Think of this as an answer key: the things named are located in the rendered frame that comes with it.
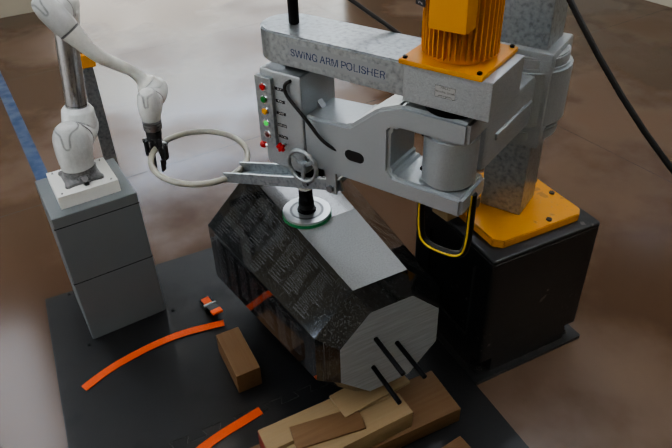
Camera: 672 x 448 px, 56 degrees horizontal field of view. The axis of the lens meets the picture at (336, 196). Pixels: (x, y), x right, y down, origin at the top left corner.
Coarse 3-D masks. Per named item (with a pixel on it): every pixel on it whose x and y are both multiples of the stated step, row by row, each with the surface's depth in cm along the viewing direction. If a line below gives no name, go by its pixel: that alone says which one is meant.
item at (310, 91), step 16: (272, 64) 238; (304, 80) 230; (320, 80) 238; (304, 96) 233; (320, 96) 242; (288, 112) 239; (304, 112) 236; (288, 128) 243; (304, 128) 240; (272, 144) 253; (288, 144) 248; (304, 144) 243; (272, 160) 258
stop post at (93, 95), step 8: (88, 64) 379; (88, 72) 384; (88, 80) 386; (96, 80) 389; (88, 88) 389; (96, 88) 391; (88, 96) 391; (96, 96) 393; (96, 104) 396; (96, 112) 398; (104, 112) 401; (104, 120) 403; (104, 128) 406; (104, 136) 409; (104, 144) 411; (112, 144) 414; (104, 152) 414; (112, 152) 417
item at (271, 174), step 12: (252, 168) 295; (264, 168) 289; (276, 168) 284; (288, 168) 280; (228, 180) 291; (240, 180) 286; (252, 180) 281; (264, 180) 276; (276, 180) 271; (288, 180) 266; (324, 180) 253
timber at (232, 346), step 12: (216, 336) 314; (228, 336) 314; (240, 336) 314; (228, 348) 308; (240, 348) 307; (228, 360) 301; (240, 360) 301; (252, 360) 301; (240, 372) 295; (252, 372) 297; (240, 384) 297; (252, 384) 301
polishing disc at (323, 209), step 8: (296, 200) 284; (320, 200) 284; (288, 208) 279; (296, 208) 279; (320, 208) 279; (328, 208) 278; (288, 216) 274; (296, 216) 274; (304, 216) 274; (312, 216) 274; (320, 216) 274; (328, 216) 275; (296, 224) 271; (304, 224) 270; (312, 224) 270
